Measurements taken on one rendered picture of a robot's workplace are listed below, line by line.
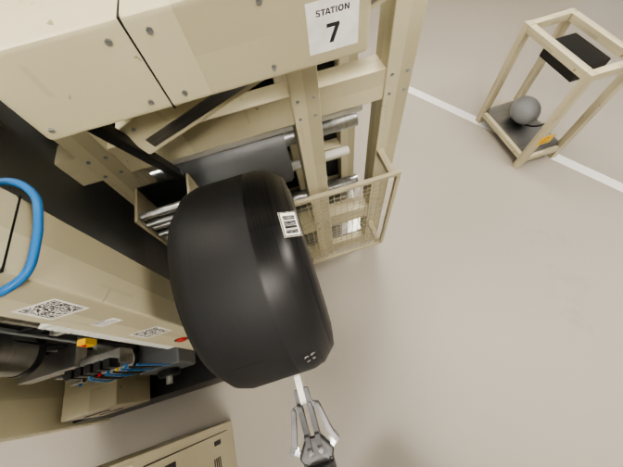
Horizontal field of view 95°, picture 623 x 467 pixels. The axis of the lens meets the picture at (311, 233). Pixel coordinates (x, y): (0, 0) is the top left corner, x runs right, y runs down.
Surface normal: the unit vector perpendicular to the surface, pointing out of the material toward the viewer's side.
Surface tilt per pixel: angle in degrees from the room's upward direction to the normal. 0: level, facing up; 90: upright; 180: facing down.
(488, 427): 0
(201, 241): 2
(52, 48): 90
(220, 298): 27
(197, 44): 90
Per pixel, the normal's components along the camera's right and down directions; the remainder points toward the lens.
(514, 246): -0.11, -0.45
